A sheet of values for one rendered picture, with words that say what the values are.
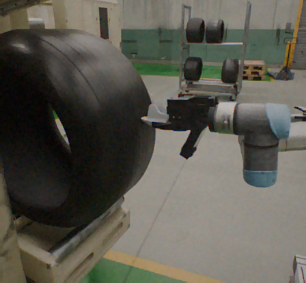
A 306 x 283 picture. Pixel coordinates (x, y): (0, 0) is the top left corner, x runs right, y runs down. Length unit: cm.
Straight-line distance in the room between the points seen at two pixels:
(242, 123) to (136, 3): 1218
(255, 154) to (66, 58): 48
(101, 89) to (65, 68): 9
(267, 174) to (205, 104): 21
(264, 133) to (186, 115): 18
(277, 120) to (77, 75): 45
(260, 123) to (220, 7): 1128
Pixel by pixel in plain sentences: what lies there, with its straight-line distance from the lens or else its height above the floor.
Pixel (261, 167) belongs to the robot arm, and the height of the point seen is 120.
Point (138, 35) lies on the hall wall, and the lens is 1260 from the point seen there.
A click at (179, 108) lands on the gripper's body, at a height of 131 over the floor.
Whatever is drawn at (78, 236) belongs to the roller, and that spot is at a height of 91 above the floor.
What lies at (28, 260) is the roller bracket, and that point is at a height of 92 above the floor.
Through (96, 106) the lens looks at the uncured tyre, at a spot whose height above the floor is 132.
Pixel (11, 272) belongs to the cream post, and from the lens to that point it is 89.
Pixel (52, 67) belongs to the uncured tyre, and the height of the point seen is 141.
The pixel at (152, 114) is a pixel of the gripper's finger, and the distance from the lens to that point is 72.
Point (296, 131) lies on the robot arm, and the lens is 79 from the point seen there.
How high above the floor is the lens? 150
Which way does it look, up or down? 20 degrees down
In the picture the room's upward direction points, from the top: straight up
